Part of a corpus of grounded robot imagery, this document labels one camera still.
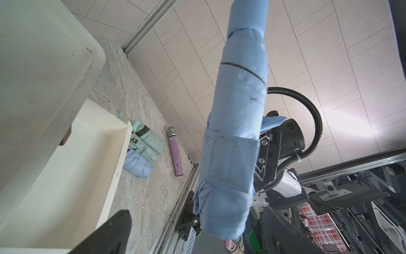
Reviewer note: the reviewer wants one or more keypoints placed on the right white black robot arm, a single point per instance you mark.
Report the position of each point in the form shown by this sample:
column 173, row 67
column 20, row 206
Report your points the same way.
column 289, row 187

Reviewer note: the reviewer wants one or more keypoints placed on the white three-drawer cabinet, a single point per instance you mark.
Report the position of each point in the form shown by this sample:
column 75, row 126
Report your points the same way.
column 61, row 153

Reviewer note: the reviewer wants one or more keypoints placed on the aluminium mounting rail frame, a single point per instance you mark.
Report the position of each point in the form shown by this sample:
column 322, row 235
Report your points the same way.
column 353, row 166

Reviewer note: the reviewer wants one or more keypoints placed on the green plastic bin outside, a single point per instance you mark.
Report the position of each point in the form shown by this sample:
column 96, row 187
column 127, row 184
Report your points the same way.
column 251, row 238

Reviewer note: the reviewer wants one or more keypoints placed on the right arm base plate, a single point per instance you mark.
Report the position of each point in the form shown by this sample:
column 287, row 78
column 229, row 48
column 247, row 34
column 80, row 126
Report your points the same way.
column 187, row 219

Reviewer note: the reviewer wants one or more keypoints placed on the spare pink umbrella outside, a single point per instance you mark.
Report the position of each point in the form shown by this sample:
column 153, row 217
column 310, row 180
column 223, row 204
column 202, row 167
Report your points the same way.
column 234, row 248

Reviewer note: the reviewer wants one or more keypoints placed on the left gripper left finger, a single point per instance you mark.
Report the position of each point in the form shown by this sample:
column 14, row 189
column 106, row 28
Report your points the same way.
column 110, row 238

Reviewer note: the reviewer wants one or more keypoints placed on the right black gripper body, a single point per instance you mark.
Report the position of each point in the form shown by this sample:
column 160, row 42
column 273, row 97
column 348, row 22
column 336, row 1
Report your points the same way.
column 277, row 143

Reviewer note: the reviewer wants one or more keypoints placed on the green folded umbrella right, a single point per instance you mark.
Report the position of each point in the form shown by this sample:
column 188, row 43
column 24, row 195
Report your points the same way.
column 149, row 137

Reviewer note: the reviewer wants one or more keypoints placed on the blue umbrella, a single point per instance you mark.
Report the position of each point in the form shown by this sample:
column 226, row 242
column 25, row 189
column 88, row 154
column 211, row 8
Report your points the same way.
column 137, row 165
column 225, row 189

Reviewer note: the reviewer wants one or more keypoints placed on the green folded umbrella left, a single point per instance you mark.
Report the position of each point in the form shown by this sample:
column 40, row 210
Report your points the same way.
column 143, row 149

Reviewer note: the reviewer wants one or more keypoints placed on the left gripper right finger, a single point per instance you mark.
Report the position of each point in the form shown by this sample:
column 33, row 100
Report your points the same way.
column 281, row 237

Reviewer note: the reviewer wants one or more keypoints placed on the green folded umbrella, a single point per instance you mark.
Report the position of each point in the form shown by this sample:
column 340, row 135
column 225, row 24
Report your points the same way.
column 149, row 137
column 143, row 149

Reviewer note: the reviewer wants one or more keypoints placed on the purple glitter bottle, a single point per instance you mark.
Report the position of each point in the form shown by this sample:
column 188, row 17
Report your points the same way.
column 175, row 151

